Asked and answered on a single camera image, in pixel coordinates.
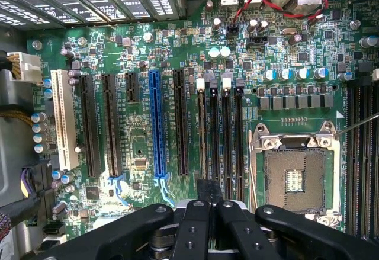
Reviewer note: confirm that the long black expansion slot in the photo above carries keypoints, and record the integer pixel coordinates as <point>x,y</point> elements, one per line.
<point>181,123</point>
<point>112,123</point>
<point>89,123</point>

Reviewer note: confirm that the RAM slot with white latch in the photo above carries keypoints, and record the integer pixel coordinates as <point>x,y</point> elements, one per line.
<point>227,129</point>
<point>202,129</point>

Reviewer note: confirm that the black SATA port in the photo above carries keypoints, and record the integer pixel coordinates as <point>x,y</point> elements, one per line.
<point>54,229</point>

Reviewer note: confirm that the silver blue capacitor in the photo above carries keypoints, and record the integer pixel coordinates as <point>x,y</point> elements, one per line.
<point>225,52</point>
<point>270,75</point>
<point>302,73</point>
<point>213,53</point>
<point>321,73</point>
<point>286,74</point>

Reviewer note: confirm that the short black expansion slot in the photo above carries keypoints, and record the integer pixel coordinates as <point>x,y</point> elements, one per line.
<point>131,87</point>

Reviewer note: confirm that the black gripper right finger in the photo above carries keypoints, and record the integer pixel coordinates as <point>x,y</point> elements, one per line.
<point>245,230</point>

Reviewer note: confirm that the white PCI expansion slot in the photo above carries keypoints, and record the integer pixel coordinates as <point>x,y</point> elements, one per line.
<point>63,118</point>

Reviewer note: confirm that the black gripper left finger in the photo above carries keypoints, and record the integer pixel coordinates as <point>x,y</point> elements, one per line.
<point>192,230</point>

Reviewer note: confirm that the green motherboard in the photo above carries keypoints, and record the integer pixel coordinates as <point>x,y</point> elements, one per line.
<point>165,44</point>

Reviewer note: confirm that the white power connector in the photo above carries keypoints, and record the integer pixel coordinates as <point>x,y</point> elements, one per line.
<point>28,67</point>

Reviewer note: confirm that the silver CPU socket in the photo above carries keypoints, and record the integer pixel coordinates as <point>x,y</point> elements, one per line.
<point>296,159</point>

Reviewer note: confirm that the blue expansion slot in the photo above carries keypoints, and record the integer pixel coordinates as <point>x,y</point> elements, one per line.
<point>157,123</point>

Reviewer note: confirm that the square black chip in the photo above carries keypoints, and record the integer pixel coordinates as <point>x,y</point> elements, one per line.
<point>92,193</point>

